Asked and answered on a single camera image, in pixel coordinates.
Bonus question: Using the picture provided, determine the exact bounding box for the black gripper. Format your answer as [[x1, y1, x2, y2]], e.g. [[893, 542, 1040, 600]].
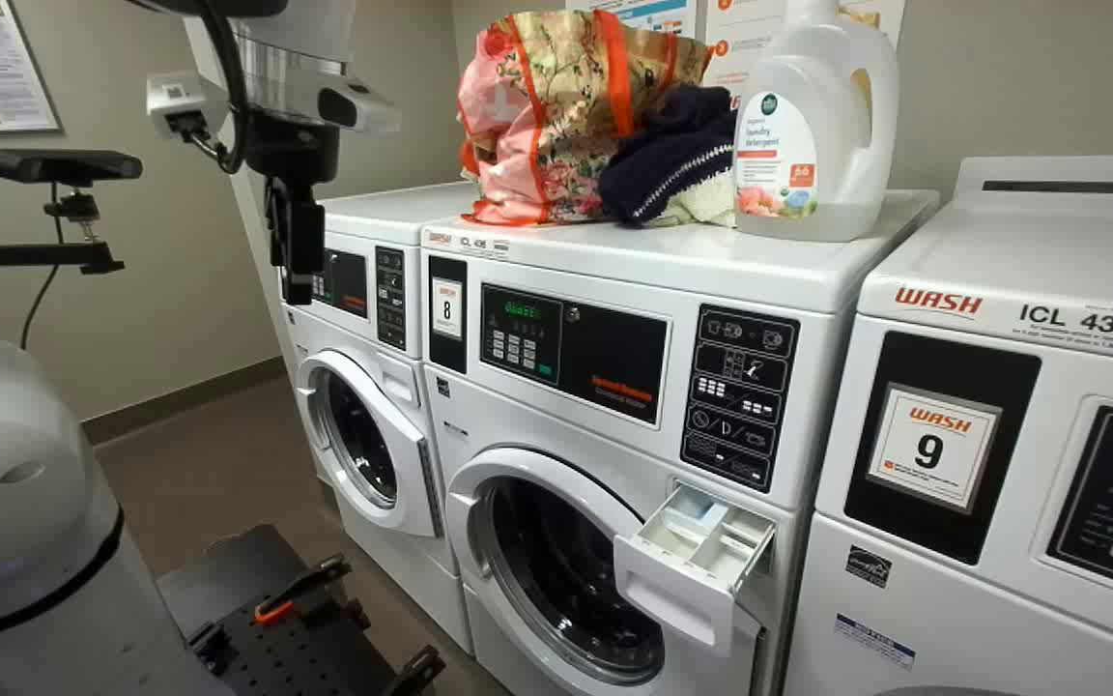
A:
[[245, 111, 344, 311]]

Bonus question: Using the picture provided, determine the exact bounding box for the white laundry detergent bottle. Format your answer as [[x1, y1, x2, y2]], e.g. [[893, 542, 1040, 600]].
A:
[[729, 0, 903, 245]]

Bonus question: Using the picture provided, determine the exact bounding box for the white washing machine open door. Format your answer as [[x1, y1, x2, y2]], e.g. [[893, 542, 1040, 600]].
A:
[[267, 177, 483, 654]]

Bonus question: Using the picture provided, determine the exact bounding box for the white washing machine number 8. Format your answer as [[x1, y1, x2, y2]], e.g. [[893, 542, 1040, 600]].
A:
[[412, 187, 944, 696]]

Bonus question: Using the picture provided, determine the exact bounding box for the white washing machine number 9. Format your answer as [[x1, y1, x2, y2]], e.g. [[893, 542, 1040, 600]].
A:
[[782, 152, 1113, 696]]

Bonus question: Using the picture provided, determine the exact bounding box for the number 8 card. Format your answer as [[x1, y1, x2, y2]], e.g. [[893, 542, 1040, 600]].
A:
[[429, 274, 466, 344]]

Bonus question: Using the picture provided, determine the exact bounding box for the round glass washer door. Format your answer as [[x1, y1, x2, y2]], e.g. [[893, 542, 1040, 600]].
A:
[[292, 344, 450, 542]]

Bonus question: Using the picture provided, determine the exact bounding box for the pink orange floral laundry bag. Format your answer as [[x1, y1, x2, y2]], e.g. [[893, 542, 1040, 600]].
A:
[[452, 5, 729, 232]]

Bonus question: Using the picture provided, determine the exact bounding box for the dark grey platform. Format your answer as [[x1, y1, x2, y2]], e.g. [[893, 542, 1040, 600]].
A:
[[151, 520, 321, 651]]

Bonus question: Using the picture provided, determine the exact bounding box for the navy blue garment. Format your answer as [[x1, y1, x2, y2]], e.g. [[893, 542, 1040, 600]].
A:
[[595, 81, 742, 232]]

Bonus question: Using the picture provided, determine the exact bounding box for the cream knitted cloth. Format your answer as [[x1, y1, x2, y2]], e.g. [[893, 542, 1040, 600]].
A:
[[647, 168, 742, 232]]

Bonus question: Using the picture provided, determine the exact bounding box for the white detergent drawer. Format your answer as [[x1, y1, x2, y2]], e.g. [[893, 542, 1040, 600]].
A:
[[612, 484, 782, 654]]

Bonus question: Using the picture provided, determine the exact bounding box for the number 9 card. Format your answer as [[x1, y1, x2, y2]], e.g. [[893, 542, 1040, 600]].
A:
[[867, 383, 1005, 515]]

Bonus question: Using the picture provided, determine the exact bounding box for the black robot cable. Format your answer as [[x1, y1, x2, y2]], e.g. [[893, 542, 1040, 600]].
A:
[[195, 0, 254, 177]]

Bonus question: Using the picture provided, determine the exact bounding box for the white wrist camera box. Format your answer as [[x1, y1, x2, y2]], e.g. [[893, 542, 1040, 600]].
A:
[[144, 71, 233, 148]]

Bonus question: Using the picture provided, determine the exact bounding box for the black camera cable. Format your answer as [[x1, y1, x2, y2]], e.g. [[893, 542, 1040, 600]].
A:
[[15, 187, 72, 355]]

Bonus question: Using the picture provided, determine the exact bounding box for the black stereo camera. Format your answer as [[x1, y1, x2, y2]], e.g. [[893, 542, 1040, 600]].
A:
[[0, 145, 146, 191]]

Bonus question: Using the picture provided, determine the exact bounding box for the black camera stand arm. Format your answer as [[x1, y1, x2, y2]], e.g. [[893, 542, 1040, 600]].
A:
[[0, 181, 128, 294]]

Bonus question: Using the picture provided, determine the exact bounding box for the orange handled clamp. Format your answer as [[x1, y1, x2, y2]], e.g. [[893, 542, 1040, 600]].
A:
[[249, 553, 354, 633]]

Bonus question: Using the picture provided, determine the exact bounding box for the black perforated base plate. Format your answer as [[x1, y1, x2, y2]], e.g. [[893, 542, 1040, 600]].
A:
[[187, 592, 452, 696]]

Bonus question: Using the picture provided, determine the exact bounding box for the blue wall notice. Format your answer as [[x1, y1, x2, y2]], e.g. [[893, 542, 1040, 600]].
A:
[[564, 0, 702, 39]]

